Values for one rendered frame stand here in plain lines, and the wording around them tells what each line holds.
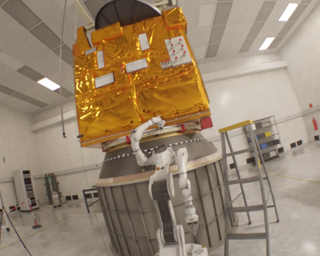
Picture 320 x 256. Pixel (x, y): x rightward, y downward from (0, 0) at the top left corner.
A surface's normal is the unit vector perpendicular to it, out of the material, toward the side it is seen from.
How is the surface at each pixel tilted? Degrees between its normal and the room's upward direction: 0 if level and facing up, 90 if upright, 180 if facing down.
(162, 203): 91
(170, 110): 92
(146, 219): 90
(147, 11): 141
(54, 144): 90
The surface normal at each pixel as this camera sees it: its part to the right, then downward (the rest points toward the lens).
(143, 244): -0.33, -0.08
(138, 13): -0.12, 0.69
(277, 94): -0.11, -0.15
